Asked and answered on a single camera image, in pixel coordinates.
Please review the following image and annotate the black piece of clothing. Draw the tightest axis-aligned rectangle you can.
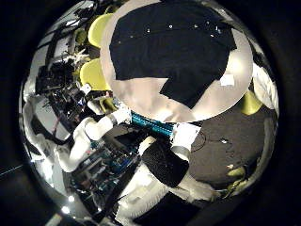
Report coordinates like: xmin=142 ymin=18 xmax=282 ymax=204
xmin=108 ymin=0 xmax=238 ymax=110

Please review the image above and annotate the cluttered electronics workbench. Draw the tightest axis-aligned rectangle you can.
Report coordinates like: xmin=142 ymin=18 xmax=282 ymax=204
xmin=72 ymin=144 xmax=140 ymax=206

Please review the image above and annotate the white paper tag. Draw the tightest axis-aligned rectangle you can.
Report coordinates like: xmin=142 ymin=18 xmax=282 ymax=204
xmin=219 ymin=73 xmax=236 ymax=87

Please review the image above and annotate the small yellow-green chair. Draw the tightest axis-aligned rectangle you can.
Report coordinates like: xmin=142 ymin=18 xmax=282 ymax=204
xmin=240 ymin=89 xmax=263 ymax=116

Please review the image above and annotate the yellow chair with sticker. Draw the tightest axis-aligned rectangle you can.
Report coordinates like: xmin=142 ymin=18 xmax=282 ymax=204
xmin=79 ymin=57 xmax=111 ymax=92

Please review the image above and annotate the person in white shirt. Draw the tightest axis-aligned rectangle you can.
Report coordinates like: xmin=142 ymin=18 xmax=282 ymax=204
xmin=251 ymin=51 xmax=279 ymax=118

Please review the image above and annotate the plain yellow chair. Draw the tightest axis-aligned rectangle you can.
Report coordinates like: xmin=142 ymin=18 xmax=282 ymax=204
xmin=87 ymin=12 xmax=115 ymax=49

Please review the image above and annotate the blue aluminium mounting frame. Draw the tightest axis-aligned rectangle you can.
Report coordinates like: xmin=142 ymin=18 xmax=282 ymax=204
xmin=131 ymin=111 xmax=175 ymax=137

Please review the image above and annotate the black cable on floor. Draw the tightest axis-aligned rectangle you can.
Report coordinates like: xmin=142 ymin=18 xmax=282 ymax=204
xmin=190 ymin=131 xmax=207 ymax=153

